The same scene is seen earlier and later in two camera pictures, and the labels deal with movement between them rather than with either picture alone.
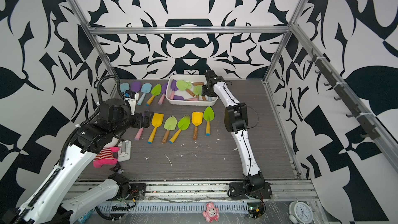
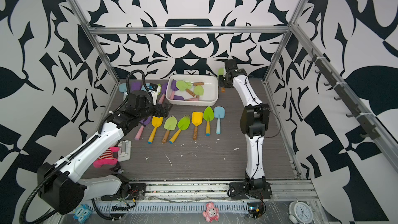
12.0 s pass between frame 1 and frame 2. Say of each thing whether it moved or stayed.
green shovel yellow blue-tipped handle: stayed
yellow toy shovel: stayed
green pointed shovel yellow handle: stayed
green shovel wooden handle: stayed
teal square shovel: stayed
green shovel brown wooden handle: moved
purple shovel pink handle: stayed
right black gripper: moved
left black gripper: moved
